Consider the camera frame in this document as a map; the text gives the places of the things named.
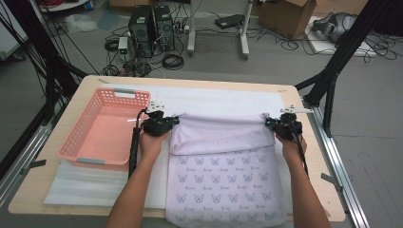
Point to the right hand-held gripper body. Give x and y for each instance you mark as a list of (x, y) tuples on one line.
[(288, 126)]

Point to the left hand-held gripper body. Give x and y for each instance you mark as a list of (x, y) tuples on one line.
[(157, 125)]

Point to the lilac printed towel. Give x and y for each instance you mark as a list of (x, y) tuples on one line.
[(225, 177)]

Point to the person's left hand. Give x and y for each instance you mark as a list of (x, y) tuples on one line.
[(152, 147)]

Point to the person's right hand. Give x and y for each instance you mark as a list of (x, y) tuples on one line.
[(293, 150)]

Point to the white foam mat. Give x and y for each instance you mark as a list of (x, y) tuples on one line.
[(206, 101)]

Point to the pink plastic basket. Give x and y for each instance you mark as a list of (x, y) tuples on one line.
[(107, 136)]

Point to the white board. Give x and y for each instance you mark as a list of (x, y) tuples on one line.
[(320, 46)]

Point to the white power adapter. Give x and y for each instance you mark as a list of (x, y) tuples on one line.
[(123, 44)]

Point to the black computer tower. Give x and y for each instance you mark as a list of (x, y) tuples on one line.
[(164, 28), (141, 31)]

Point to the white desk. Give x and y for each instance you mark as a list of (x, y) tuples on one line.
[(191, 28)]

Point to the open cardboard box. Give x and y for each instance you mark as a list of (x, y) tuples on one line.
[(285, 19)]

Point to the black flat box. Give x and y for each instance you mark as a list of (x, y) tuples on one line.
[(228, 21)]

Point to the teal sheet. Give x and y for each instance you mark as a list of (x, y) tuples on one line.
[(109, 19)]

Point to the clear plastic bag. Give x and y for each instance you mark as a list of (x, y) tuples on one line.
[(80, 22)]

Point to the white round table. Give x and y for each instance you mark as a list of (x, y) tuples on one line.
[(68, 5)]

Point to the white cabinet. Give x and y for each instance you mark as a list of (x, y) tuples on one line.
[(9, 38)]

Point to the aluminium rail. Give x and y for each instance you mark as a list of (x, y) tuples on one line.
[(335, 158), (22, 164)]

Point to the grey metal bracket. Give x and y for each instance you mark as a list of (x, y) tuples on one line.
[(331, 180), (36, 164)]

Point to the black metal frame strut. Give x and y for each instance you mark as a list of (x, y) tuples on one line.
[(47, 63), (345, 47)]

